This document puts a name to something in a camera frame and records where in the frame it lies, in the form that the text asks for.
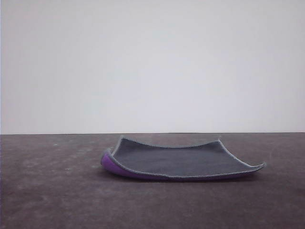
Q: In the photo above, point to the purple towel with grey hem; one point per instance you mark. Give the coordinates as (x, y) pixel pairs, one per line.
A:
(178, 159)

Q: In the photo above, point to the grey table cloth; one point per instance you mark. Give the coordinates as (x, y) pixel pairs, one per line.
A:
(59, 198)

